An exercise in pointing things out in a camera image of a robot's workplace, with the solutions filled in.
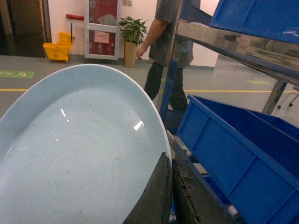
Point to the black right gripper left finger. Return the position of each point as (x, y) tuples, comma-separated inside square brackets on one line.
[(154, 205)]

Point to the upper blue shelf crate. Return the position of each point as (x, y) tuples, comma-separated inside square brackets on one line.
[(273, 19)]

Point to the red fire hose cabinet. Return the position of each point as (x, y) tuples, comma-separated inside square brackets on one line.
[(102, 29)]

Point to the potted green plant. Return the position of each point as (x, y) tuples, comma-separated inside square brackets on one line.
[(132, 32)]

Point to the large blue shelf crate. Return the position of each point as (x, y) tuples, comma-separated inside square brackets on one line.
[(253, 158)]

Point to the yellow mop bucket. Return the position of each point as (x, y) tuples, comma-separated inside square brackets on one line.
[(59, 51)]

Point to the light blue oval tray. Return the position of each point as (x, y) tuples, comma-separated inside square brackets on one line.
[(78, 147)]

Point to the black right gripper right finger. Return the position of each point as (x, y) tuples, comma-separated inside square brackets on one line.
[(193, 203)]

